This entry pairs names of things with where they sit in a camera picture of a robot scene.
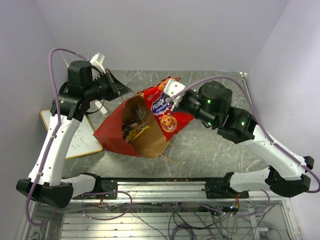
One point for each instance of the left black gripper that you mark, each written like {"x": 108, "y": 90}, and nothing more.
{"x": 116, "y": 87}

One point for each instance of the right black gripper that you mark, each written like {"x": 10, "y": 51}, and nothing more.
{"x": 179, "y": 106}

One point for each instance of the red candy bag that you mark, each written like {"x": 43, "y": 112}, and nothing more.
{"x": 170, "y": 122}

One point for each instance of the red paper bag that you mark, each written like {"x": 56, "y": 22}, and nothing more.
{"x": 115, "y": 128}

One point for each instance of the white blue snack wrapper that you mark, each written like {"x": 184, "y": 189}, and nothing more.
{"x": 140, "y": 113}

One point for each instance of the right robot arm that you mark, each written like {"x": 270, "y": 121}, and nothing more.
{"x": 285, "y": 174}

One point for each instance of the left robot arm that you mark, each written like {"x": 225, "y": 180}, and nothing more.
{"x": 87, "y": 81}

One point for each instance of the white eraser marker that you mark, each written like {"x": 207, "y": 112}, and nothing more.
{"x": 100, "y": 108}

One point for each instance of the yellow m&m pack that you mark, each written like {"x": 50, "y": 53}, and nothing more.
{"x": 136, "y": 132}

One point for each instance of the small whiteboard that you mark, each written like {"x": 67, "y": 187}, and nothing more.
{"x": 83, "y": 142}

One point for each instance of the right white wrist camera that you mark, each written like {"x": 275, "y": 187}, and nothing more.
{"x": 172, "y": 88}

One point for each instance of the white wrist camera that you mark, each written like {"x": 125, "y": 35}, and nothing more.
{"x": 97, "y": 61}
{"x": 172, "y": 88}

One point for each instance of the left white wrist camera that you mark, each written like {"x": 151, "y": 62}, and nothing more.
{"x": 97, "y": 61}

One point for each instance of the aluminium frame rail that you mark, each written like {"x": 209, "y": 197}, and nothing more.
{"x": 152, "y": 192}

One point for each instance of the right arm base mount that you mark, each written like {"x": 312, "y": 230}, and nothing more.
{"x": 219, "y": 188}

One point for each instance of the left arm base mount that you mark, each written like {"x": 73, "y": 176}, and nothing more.
{"x": 103, "y": 187}

